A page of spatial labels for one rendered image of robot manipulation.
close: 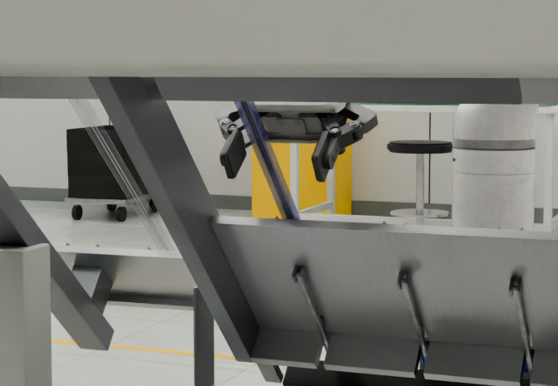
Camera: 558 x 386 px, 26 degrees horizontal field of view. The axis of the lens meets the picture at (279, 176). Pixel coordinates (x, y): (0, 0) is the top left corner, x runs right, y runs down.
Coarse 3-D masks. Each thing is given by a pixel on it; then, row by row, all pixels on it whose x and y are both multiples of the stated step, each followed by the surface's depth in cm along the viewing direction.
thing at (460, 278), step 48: (240, 240) 123; (288, 240) 120; (336, 240) 118; (384, 240) 116; (432, 240) 114; (480, 240) 112; (528, 240) 110; (288, 288) 127; (336, 288) 125; (384, 288) 123; (432, 288) 121; (480, 288) 118; (528, 288) 116; (384, 336) 130; (432, 336) 128; (480, 336) 125
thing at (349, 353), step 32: (256, 352) 133; (288, 352) 132; (320, 352) 132; (352, 352) 130; (384, 352) 129; (416, 352) 128; (448, 352) 127; (480, 352) 126; (512, 352) 125; (544, 352) 124; (512, 384) 123; (544, 384) 122
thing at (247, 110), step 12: (240, 108) 108; (252, 108) 108; (252, 120) 109; (252, 132) 110; (264, 132) 111; (252, 144) 112; (264, 144) 111; (264, 156) 113; (264, 168) 114; (276, 168) 114; (276, 180) 115; (276, 192) 117; (288, 192) 118; (288, 204) 118; (288, 216) 119
